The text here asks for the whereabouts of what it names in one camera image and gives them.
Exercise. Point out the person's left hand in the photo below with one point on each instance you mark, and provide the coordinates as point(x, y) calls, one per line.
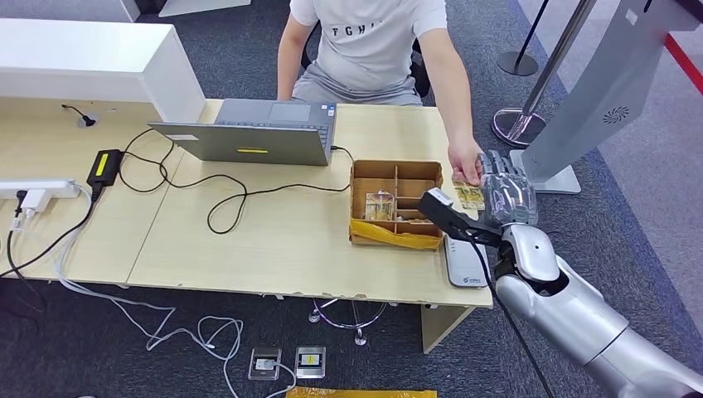
point(465, 162)

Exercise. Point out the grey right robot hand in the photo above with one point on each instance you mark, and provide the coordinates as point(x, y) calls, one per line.
point(508, 195)

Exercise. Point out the patterned gold ID card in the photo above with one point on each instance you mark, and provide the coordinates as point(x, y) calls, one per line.
point(471, 199)

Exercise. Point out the person's left forearm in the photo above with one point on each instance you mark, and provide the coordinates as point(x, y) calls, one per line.
point(453, 104)

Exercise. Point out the person's right forearm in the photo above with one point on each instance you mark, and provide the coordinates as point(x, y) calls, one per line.
point(287, 77)

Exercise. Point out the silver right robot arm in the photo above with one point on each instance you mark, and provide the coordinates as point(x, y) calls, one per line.
point(576, 318)

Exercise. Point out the white card reader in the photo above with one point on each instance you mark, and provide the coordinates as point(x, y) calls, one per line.
point(464, 263)

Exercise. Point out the person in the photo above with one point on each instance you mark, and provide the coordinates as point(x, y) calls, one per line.
point(368, 49)

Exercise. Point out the brown cardboard divider box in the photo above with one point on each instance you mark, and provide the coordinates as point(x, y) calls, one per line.
point(373, 170)

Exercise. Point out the silver kiosk stand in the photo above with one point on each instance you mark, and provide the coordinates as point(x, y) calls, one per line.
point(604, 82)

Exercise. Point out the chrome stool base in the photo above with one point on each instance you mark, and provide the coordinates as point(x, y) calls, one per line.
point(360, 339)

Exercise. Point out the light wooden desk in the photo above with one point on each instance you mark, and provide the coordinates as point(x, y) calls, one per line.
point(274, 258)

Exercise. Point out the grey laptop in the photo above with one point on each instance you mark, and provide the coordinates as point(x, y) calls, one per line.
point(247, 143)

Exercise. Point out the red barrier belt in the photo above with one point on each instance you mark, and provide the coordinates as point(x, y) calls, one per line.
point(684, 61)

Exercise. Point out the yellow floor tape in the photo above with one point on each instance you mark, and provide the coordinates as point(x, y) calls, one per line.
point(362, 393)

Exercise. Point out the metal floor outlet box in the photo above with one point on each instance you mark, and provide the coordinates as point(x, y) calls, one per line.
point(265, 363)
point(310, 362)

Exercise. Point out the white cabinet base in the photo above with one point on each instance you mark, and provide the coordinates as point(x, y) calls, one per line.
point(203, 5)

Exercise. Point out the black laptop power adapter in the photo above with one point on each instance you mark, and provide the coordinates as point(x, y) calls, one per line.
point(104, 167)

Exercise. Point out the white counter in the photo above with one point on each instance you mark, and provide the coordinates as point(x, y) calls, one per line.
point(82, 60)

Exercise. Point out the white power strip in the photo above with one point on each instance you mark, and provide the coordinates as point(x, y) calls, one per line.
point(44, 188)

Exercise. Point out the white plug charger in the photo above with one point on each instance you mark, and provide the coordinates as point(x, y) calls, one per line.
point(35, 201)

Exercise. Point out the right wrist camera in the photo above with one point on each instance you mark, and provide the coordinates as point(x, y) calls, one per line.
point(445, 214)

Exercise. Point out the chrome stanchion post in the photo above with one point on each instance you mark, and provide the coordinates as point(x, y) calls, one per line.
point(519, 127)

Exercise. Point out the black stanchion post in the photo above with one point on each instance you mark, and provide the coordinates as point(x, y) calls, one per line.
point(517, 63)

